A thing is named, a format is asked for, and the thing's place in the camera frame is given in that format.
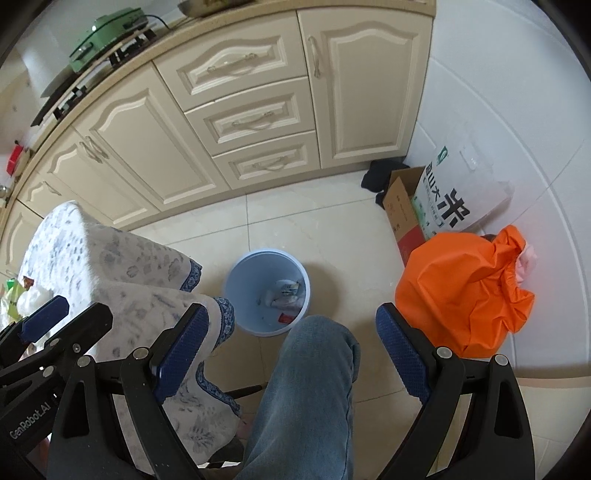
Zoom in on glutinous rice package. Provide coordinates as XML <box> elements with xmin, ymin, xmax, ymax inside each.
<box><xmin>0</xmin><ymin>277</ymin><xmax>34</xmax><ymax>329</ymax></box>

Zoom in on blue plastic trash bin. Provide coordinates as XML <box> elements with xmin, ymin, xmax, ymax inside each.
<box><xmin>223</xmin><ymin>249</ymin><xmax>311</xmax><ymax>338</ymax></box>

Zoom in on cream lower kitchen cabinets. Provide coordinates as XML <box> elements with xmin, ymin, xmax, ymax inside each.
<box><xmin>1</xmin><ymin>1</ymin><xmax>437</xmax><ymax>277</ymax></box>

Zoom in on round table floral tablecloth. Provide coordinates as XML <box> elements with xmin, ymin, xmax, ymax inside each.
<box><xmin>18</xmin><ymin>201</ymin><xmax>242</xmax><ymax>464</ymax></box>

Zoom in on orange plastic bag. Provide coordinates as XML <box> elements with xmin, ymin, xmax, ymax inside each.
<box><xmin>394</xmin><ymin>225</ymin><xmax>535</xmax><ymax>359</ymax></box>

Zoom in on person leg blue jeans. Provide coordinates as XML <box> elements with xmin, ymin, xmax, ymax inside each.
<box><xmin>238</xmin><ymin>315</ymin><xmax>361</xmax><ymax>479</ymax></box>

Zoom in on red container on counter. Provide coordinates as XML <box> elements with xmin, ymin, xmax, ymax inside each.
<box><xmin>6</xmin><ymin>142</ymin><xmax>24</xmax><ymax>177</ymax></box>

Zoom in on brown cardboard box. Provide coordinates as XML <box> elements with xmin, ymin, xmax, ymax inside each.
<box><xmin>383</xmin><ymin>167</ymin><xmax>425</xmax><ymax>265</ymax></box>

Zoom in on white rice sack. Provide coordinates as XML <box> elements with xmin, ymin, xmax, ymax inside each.
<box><xmin>412</xmin><ymin>130</ymin><xmax>514</xmax><ymax>240</ymax></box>

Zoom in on black cloth on floor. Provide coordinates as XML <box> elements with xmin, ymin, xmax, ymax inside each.
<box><xmin>361</xmin><ymin>157</ymin><xmax>409</xmax><ymax>209</ymax></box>

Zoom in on black gas stove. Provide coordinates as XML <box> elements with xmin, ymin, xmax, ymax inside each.
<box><xmin>30</xmin><ymin>26</ymin><xmax>157</xmax><ymax>127</ymax></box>

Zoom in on green electric cooking pot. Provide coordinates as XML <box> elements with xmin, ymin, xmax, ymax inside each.
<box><xmin>69</xmin><ymin>7</ymin><xmax>148</xmax><ymax>73</ymax></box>

